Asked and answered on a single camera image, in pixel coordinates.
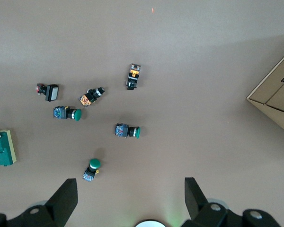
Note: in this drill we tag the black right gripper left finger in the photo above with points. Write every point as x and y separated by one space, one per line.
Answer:
59 205

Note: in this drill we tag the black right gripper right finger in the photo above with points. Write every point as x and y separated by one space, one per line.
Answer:
196 205

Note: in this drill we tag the green mushroom push button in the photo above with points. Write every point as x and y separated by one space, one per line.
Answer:
126 130
92 169
66 113

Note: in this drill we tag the brown cardboard box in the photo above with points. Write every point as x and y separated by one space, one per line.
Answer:
274 101

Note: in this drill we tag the brown paper table cover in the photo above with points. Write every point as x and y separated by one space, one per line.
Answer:
180 71

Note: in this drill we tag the black orange selector switch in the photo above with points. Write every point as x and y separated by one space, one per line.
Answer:
133 76
91 96

